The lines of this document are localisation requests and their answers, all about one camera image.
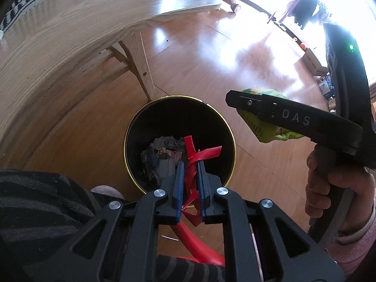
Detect red plastic strip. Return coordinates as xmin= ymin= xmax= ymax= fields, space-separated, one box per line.
xmin=182 ymin=135 xmax=223 ymax=227

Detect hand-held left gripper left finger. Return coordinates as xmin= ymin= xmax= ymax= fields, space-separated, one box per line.
xmin=34 ymin=161 xmax=185 ymax=282

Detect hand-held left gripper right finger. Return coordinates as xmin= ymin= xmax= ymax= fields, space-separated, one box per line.
xmin=197 ymin=161 xmax=345 ymax=282

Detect red plastic object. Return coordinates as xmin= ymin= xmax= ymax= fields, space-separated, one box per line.
xmin=173 ymin=220 xmax=225 ymax=266

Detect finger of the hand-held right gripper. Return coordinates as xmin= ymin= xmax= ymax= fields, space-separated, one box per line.
xmin=226 ymin=90 xmax=278 ymax=119

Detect green snack packet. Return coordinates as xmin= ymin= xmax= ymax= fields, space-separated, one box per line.
xmin=238 ymin=88 xmax=305 ymax=143

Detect person's right forearm pink sleeve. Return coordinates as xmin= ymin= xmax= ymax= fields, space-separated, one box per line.
xmin=326 ymin=206 xmax=376 ymax=277

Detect person's right hand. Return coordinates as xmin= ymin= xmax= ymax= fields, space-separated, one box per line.
xmin=305 ymin=150 xmax=376 ymax=235

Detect pink slipper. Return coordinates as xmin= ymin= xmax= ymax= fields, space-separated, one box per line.
xmin=90 ymin=185 xmax=125 ymax=202

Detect wooden table leg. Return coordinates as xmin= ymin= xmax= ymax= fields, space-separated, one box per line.
xmin=110 ymin=31 xmax=156 ymax=102

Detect crumpled paper scraps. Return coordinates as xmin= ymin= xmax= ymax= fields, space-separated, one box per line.
xmin=140 ymin=135 xmax=187 ymax=183

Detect black trash bin gold rim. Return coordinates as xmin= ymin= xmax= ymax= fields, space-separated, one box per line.
xmin=124 ymin=95 xmax=236 ymax=209

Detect brown cardboard box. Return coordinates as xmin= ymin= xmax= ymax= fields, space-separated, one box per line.
xmin=302 ymin=47 xmax=328 ymax=75

